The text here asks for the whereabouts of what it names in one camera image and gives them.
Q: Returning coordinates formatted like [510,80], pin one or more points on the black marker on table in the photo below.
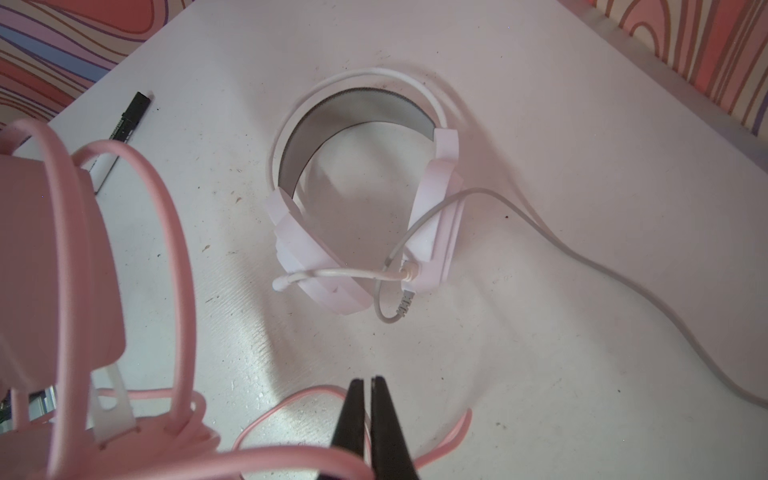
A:
[129,121]

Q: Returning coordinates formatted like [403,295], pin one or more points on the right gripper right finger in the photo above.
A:
[390,456]

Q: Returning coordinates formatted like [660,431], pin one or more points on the pink headphones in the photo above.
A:
[62,327]

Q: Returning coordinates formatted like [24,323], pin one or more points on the white headphones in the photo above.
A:
[364,176]

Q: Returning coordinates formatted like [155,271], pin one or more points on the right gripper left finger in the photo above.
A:
[349,433]

